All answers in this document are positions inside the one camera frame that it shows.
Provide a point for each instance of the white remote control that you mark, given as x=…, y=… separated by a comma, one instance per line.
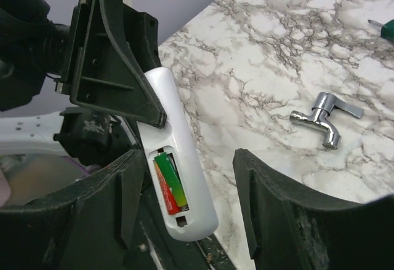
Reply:
x=197, y=219

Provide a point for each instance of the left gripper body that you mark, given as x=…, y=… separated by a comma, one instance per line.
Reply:
x=110, y=49

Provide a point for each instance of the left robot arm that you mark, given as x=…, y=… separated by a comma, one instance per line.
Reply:
x=32, y=49

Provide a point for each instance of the green stubby screwdriver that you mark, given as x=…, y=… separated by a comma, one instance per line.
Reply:
x=386, y=30

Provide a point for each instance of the chrome faucet tap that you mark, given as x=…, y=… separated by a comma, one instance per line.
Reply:
x=322, y=108

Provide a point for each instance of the green battery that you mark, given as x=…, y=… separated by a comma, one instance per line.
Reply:
x=170, y=175

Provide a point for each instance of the red battery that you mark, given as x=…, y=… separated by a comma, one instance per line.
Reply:
x=172, y=207

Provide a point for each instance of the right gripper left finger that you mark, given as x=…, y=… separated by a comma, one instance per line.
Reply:
x=87, y=225

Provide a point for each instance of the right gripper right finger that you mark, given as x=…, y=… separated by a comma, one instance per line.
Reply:
x=291, y=226

